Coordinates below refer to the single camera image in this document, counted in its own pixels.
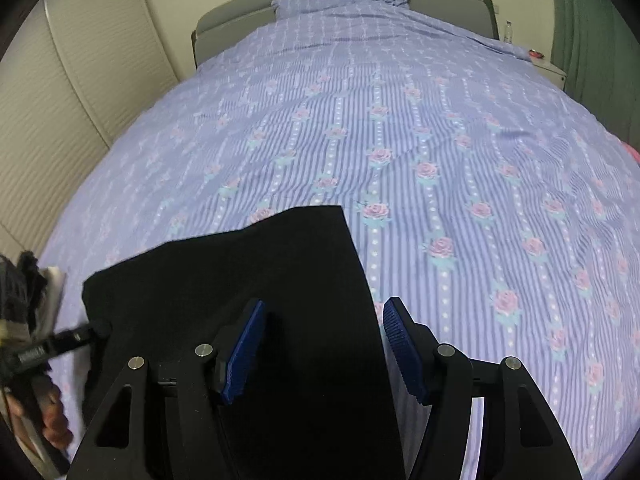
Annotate dark and white clothes pile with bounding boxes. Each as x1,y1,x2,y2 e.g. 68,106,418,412
15,251,68,333

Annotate grey padded headboard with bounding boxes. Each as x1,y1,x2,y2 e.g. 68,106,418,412
191,0,501,73

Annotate cream sliding wardrobe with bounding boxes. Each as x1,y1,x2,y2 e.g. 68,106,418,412
0,0,181,261

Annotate green curtain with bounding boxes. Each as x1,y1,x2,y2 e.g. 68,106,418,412
547,0,640,161

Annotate black pants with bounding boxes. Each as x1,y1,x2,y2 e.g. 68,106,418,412
81,205,407,480

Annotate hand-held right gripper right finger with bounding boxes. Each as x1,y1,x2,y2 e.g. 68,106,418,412
382,297,583,480

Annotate purple floral striped pillow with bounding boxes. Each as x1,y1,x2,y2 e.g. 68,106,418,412
271,0,410,21

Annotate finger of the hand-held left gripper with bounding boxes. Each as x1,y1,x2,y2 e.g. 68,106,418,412
49,321,112,359

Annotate person's left hand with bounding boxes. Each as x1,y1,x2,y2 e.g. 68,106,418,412
10,375,74,452

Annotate purple floral striped bed sheet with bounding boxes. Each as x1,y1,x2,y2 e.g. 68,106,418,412
40,0,640,480

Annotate white nightstand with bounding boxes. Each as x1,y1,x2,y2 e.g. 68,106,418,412
530,57,568,92

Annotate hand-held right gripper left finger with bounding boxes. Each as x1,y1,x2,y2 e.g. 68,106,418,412
65,299,267,480

